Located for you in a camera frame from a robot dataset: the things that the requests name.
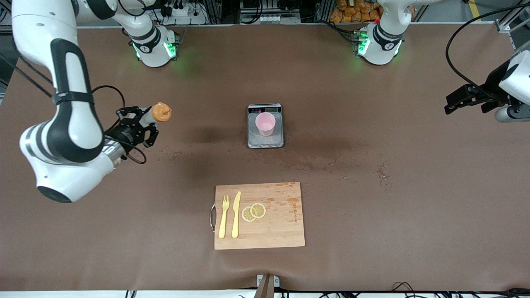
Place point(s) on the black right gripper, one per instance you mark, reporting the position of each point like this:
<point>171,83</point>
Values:
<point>120,134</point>

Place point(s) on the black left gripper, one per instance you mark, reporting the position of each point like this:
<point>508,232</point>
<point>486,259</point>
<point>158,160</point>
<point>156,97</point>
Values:
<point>493,84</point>

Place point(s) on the clear squeeze bottle orange cap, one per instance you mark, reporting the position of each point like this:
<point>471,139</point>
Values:
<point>161,112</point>

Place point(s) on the pink plastic cup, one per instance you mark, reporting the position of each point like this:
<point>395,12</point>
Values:
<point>265,124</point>

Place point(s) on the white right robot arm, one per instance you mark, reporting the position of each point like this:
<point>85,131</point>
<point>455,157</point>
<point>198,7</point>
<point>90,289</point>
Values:
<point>49,174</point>

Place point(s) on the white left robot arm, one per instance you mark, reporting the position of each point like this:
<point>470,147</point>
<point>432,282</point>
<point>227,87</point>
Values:
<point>383,41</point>

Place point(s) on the white power strip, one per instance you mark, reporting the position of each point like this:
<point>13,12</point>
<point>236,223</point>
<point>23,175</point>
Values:
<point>186,16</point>

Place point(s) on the silver digital kitchen scale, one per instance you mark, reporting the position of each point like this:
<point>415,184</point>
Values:
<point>265,142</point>

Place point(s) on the yellow plastic fork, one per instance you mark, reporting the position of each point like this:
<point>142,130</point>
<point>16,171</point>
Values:
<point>223,223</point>

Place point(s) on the yellow plastic knife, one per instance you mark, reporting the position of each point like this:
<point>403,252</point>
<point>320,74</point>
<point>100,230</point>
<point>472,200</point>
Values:
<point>236,219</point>

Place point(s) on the orange snack bags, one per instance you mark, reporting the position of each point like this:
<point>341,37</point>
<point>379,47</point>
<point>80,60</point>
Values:
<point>352,14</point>

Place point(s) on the lemon slice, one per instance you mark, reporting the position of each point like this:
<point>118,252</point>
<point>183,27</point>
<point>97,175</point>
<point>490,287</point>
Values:
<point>246,215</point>
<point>258,210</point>

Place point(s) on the white socket strip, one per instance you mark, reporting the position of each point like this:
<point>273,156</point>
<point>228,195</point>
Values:
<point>269,18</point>

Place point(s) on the wooden cutting board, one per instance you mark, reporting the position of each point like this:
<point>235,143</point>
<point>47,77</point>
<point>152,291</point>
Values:
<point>281,223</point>

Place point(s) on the aluminium frame profile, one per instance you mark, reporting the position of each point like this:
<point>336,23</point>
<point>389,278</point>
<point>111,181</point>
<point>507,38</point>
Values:
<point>507,25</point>

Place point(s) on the metal table edge bracket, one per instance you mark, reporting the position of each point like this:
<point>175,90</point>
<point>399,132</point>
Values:
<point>268,285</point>

